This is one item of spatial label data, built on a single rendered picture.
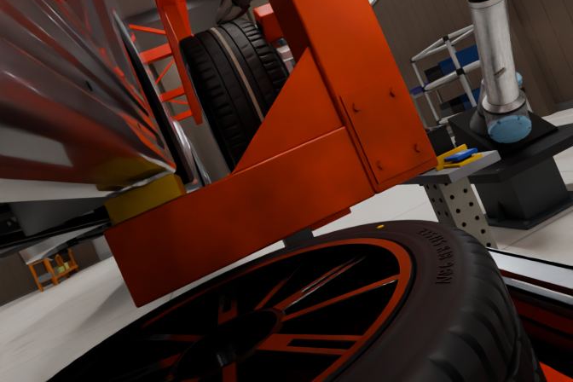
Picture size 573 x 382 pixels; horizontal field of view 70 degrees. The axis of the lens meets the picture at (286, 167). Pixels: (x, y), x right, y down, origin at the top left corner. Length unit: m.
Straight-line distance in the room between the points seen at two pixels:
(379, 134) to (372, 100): 0.07
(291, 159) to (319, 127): 0.09
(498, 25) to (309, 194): 0.98
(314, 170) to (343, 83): 0.19
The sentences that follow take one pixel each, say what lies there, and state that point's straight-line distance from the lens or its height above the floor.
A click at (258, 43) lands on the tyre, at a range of 1.23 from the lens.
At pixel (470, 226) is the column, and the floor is 0.24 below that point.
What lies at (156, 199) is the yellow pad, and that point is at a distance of 0.82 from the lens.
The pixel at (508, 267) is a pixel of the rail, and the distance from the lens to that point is 0.69.
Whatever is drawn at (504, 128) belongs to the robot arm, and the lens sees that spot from 1.79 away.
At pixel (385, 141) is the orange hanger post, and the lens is 0.88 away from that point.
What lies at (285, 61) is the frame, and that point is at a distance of 1.25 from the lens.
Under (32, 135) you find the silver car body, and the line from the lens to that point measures 0.30.
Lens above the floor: 0.66
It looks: 1 degrees down
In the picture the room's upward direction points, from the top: 24 degrees counter-clockwise
